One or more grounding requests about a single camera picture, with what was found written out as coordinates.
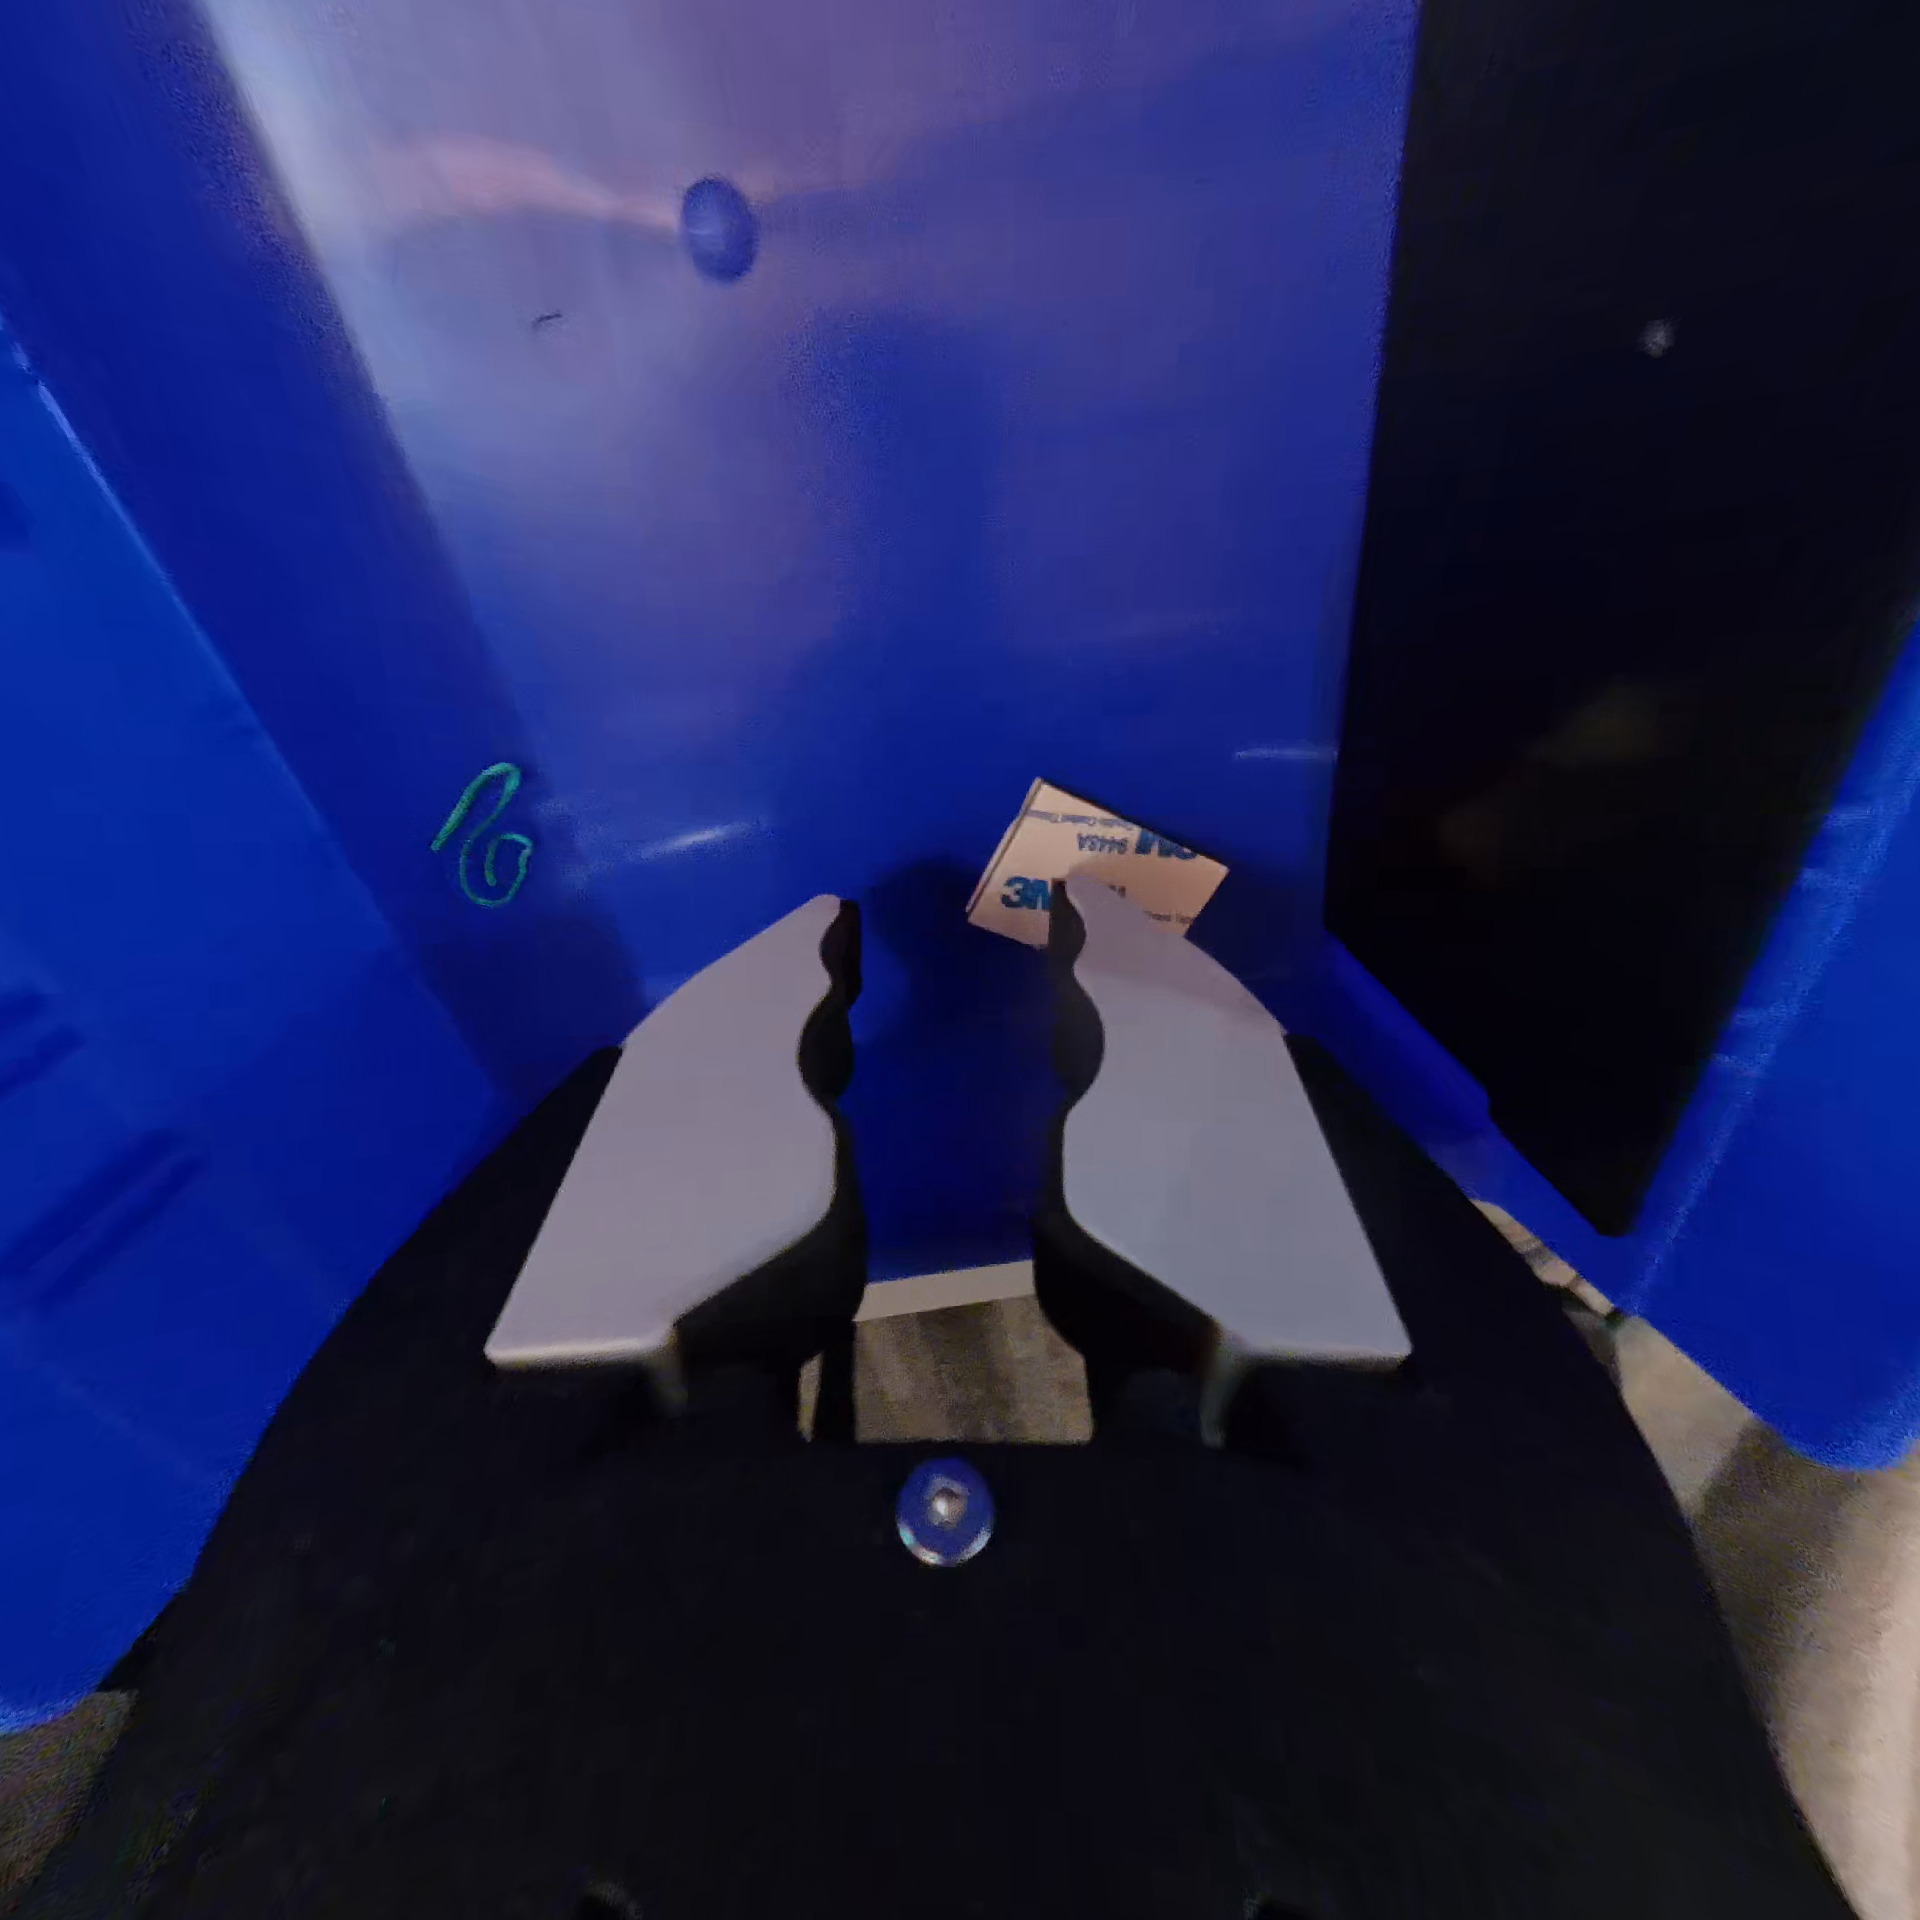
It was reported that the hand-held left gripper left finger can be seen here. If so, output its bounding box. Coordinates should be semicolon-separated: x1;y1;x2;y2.
483;893;872;1418

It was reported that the black flat panel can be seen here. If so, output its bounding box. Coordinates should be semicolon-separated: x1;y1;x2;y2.
1326;0;1920;1239

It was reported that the green twisted wire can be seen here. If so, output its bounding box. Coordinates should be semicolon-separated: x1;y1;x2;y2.
432;761;535;908

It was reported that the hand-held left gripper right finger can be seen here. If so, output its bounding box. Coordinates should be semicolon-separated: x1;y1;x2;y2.
1035;877;1415;1441

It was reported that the blue plastic bin with tag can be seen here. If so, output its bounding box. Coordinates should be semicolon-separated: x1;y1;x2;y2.
0;0;1920;1742

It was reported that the square adhesive foam pad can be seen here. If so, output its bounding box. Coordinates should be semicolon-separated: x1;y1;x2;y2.
964;776;1232;949

